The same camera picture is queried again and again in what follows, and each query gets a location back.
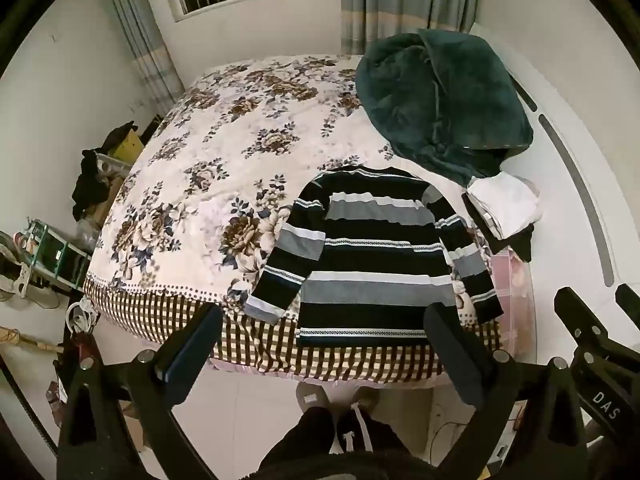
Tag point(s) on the white plastic crate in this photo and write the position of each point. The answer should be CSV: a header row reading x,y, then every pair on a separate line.
x,y
111,166

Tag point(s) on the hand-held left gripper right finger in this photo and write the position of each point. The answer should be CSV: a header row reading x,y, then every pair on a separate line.
x,y
462,360

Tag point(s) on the person's right grey slipper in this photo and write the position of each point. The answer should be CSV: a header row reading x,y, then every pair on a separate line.
x,y
364,396

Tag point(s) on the black cloth heap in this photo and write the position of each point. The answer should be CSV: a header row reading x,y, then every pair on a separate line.
x,y
90,185

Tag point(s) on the white folded garment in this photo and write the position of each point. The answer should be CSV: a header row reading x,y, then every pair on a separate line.
x,y
507,202

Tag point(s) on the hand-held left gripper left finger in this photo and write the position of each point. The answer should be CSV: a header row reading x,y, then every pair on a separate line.
x,y
184,357

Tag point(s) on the pink bed sheet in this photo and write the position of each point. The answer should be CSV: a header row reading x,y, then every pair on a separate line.
x,y
512,285

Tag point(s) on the black grey striped sweater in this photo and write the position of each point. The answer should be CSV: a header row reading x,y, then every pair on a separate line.
x,y
370,260

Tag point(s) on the bamboo stick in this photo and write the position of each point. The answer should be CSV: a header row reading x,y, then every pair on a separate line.
x,y
27,341

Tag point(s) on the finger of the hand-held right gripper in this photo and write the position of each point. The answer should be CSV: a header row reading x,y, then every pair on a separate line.
x,y
630,300
582,320

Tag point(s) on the green metal rack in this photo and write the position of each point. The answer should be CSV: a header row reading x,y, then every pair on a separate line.
x,y
55,255

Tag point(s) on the dark green fleece blanket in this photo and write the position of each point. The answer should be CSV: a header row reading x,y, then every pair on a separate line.
x,y
440,100

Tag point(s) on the floral bedspread with checked border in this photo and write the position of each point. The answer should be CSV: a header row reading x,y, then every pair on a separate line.
x,y
210,175

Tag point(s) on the white bed headboard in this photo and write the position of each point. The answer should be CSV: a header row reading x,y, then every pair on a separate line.
x,y
565,125

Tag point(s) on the grey-blue curtain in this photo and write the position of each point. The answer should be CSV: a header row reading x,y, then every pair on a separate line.
x,y
142,35
400,0

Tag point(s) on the yellow cardboard box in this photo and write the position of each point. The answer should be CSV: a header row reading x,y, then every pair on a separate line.
x,y
129,149

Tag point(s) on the person's black pants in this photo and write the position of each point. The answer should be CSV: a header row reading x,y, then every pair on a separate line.
x,y
330,440

